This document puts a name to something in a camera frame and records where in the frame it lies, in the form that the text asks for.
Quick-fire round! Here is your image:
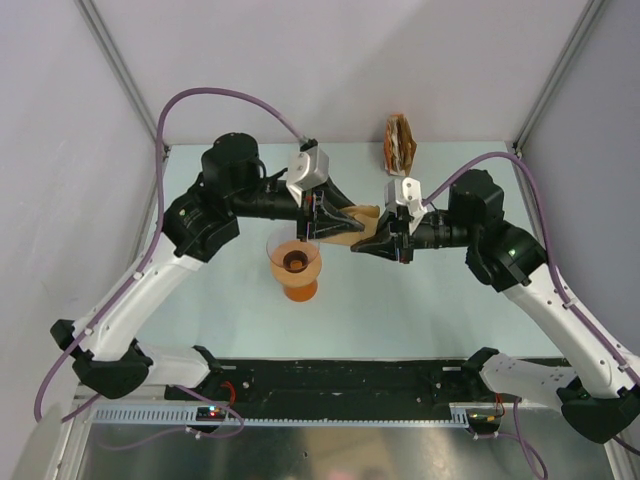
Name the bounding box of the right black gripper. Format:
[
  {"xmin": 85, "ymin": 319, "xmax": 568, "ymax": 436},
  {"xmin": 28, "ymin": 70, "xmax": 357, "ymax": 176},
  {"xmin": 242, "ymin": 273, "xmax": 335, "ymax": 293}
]
[{"xmin": 351, "ymin": 208, "xmax": 476, "ymax": 265}]

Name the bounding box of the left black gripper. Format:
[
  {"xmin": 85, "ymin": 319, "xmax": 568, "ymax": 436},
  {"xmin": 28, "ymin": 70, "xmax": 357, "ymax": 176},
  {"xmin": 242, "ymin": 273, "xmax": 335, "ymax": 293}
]
[{"xmin": 229, "ymin": 173, "xmax": 365, "ymax": 243}]

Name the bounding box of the brown paper coffee filter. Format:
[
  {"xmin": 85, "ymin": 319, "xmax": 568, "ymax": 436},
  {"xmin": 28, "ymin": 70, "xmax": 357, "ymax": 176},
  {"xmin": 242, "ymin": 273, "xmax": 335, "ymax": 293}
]
[{"xmin": 319, "ymin": 205, "xmax": 380, "ymax": 247}]

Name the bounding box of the glass flask with orange liquid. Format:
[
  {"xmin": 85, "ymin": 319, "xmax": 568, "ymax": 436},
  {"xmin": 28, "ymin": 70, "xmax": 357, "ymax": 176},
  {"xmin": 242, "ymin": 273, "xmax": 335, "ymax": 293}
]
[{"xmin": 283, "ymin": 280, "xmax": 318, "ymax": 303}]

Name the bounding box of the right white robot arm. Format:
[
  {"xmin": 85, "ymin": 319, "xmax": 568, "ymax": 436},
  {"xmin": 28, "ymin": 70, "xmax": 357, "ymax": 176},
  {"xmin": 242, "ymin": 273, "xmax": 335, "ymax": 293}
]
[{"xmin": 351, "ymin": 169, "xmax": 639, "ymax": 444}]

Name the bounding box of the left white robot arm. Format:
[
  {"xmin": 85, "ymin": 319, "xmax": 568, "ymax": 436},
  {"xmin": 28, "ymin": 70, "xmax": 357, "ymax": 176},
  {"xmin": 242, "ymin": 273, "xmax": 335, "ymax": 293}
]
[{"xmin": 51, "ymin": 133, "xmax": 365, "ymax": 399}]

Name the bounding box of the orange coffee filter package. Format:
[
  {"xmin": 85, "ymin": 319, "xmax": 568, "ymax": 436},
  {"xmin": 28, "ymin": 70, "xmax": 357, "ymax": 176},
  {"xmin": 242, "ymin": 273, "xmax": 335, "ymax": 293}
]
[{"xmin": 383, "ymin": 114, "xmax": 417, "ymax": 176}]

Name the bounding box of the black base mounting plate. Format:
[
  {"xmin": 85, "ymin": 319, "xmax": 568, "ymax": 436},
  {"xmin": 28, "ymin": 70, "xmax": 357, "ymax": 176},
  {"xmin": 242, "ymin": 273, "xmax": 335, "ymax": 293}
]
[{"xmin": 195, "ymin": 359, "xmax": 498, "ymax": 420}]

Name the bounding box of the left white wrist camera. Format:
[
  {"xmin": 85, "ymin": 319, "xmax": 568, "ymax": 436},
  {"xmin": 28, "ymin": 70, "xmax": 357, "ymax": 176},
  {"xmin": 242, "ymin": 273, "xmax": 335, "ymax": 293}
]
[{"xmin": 285, "ymin": 139, "xmax": 329, "ymax": 207}]

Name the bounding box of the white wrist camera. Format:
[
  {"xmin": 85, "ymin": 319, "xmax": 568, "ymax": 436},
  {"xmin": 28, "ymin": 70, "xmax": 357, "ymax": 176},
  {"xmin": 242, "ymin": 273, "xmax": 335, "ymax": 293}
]
[
  {"xmin": 384, "ymin": 177, "xmax": 428, "ymax": 224},
  {"xmin": 285, "ymin": 139, "xmax": 329, "ymax": 207}
]

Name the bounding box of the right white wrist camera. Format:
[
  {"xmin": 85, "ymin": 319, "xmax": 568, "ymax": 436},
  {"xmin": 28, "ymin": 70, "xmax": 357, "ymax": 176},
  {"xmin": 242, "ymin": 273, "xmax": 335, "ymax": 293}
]
[{"xmin": 384, "ymin": 177, "xmax": 428, "ymax": 224}]

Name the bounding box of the aluminium front rail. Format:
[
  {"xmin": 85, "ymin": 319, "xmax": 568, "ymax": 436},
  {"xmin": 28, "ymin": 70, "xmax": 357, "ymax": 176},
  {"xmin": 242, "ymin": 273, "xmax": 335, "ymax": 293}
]
[{"xmin": 74, "ymin": 364, "xmax": 614, "ymax": 407}]

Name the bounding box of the right aluminium frame post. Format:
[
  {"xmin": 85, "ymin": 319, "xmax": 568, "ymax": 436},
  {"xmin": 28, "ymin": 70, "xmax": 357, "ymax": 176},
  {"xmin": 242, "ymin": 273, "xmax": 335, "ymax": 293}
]
[{"xmin": 511, "ymin": 0, "xmax": 610, "ymax": 157}]

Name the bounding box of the aluminium frame post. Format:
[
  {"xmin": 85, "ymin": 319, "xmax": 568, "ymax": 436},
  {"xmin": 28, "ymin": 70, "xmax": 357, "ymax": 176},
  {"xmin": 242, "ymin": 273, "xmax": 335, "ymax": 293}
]
[
  {"xmin": 74, "ymin": 0, "xmax": 157, "ymax": 142},
  {"xmin": 511, "ymin": 0, "xmax": 610, "ymax": 157}
]

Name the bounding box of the grey slotted cable duct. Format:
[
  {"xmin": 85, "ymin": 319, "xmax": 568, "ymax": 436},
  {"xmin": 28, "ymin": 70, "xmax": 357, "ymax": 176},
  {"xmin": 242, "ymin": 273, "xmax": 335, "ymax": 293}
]
[{"xmin": 90, "ymin": 404, "xmax": 498, "ymax": 428}]

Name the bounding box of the left aluminium frame post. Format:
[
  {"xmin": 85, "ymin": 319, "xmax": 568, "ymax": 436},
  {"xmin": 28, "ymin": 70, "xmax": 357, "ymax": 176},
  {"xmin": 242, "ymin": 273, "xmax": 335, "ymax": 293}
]
[{"xmin": 74, "ymin": 0, "xmax": 157, "ymax": 142}]

